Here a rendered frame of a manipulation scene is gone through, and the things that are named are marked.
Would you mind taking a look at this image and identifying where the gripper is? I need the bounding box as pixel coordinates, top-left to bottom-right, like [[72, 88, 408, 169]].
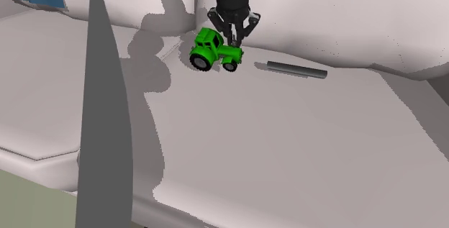
[[207, 0, 261, 48]]

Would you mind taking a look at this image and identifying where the green toy tractor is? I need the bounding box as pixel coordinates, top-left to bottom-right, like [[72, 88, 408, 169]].
[[189, 27, 245, 73]]

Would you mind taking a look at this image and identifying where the grey cylinder rod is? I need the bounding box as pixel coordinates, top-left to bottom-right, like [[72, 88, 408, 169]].
[[266, 60, 329, 80]]

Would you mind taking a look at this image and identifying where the pale grey sofa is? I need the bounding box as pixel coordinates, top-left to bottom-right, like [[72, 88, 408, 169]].
[[0, 0, 449, 228]]

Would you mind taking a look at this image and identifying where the grey tapering pointed shape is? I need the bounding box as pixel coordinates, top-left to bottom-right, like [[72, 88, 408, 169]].
[[74, 0, 135, 228]]

